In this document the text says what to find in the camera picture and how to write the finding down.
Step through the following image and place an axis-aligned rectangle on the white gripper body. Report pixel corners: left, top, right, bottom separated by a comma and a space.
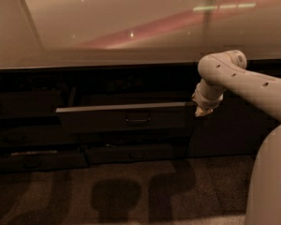
192, 80, 225, 111

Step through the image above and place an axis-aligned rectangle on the dark drawer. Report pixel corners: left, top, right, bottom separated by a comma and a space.
79, 129, 192, 145
85, 143, 186, 164
0, 150, 88, 173
56, 90, 194, 133
0, 90, 64, 119
0, 126, 79, 148

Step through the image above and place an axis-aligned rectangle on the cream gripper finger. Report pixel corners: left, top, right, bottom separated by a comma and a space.
195, 106, 214, 117

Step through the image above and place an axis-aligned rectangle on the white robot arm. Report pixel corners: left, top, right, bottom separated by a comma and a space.
192, 50, 281, 225

